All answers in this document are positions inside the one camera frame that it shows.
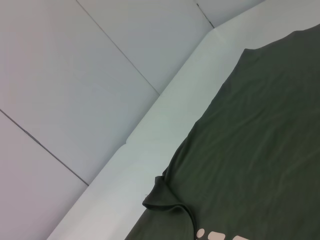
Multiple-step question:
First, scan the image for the dark green FREE t-shirt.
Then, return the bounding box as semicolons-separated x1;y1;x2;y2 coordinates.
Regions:
123;23;320;240

